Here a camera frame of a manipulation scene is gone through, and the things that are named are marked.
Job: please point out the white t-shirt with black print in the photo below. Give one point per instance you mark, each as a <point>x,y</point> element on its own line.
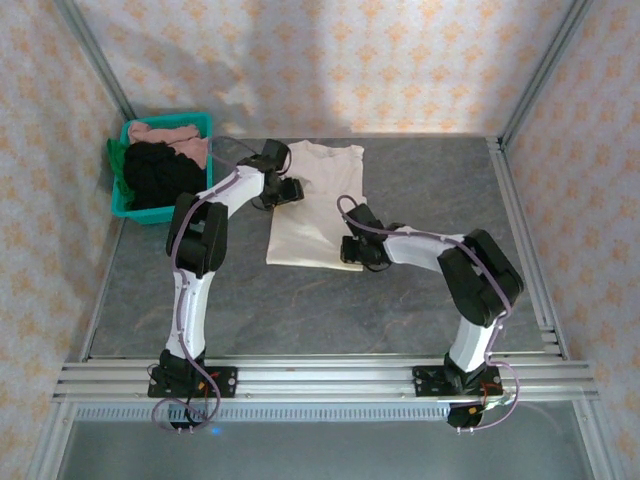
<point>320,175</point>

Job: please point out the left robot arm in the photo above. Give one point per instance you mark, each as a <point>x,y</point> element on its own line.
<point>192,310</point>

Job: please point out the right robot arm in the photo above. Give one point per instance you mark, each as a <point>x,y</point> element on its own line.
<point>480,280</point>

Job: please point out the pink t-shirt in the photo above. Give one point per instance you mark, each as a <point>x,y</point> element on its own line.
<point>165,134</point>

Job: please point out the teal plastic basket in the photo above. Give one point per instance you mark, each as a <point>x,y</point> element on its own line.
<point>145,217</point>

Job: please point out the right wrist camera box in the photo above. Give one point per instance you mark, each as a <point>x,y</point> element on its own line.
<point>363,218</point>

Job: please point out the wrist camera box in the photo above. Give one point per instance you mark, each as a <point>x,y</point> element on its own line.
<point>276,156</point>
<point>363,218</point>

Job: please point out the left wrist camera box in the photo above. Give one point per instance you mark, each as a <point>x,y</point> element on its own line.
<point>276,156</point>

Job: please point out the aluminium mounting rail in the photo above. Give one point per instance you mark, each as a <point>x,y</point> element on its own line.
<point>325,380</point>

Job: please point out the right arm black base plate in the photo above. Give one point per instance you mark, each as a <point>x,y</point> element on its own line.
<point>425,382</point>

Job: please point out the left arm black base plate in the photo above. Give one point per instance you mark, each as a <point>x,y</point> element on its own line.
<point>227,382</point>

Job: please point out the aluminium frame post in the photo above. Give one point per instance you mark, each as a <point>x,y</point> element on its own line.
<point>545,65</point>
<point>95,55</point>
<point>592,440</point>
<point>50,440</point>

